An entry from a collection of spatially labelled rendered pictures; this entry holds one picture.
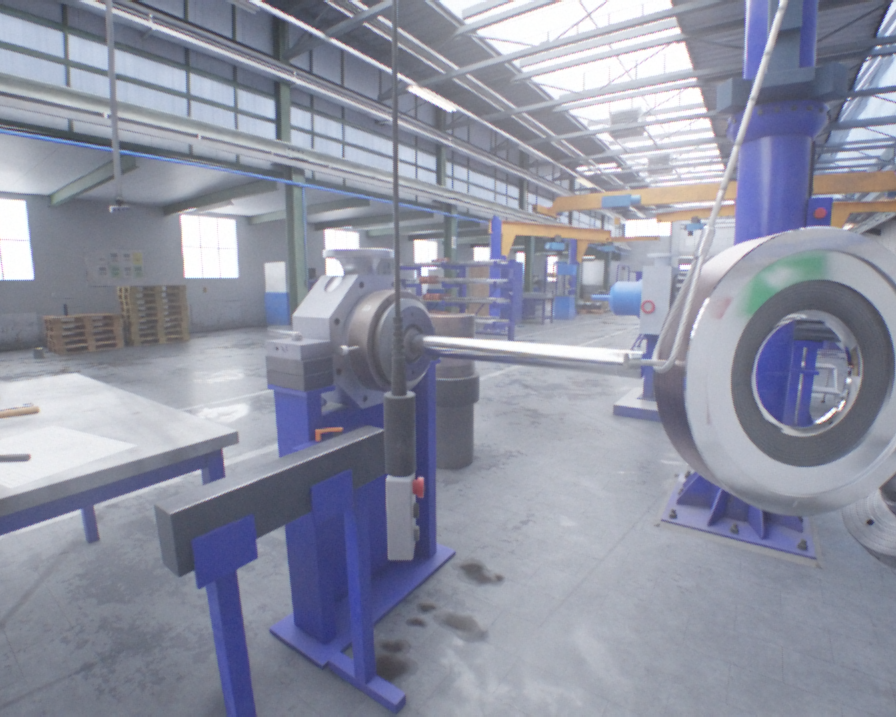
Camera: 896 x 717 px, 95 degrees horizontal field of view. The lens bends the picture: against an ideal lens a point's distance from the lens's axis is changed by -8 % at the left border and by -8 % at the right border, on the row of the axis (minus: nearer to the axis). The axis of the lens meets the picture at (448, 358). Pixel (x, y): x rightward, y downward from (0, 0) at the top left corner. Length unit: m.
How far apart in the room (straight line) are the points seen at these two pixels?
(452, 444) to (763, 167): 2.40
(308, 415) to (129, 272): 12.04
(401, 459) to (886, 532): 0.72
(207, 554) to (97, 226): 12.43
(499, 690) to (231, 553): 1.03
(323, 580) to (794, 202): 2.65
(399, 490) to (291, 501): 0.56
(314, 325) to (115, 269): 11.84
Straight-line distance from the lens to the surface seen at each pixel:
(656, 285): 4.70
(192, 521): 1.05
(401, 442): 0.63
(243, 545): 1.12
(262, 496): 1.12
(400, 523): 0.67
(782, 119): 2.74
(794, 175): 2.76
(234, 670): 1.30
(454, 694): 1.75
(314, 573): 1.75
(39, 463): 1.46
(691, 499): 3.00
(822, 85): 2.81
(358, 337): 1.50
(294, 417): 1.54
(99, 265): 13.19
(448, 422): 3.13
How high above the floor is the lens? 1.30
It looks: 10 degrees down
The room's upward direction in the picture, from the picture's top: straight up
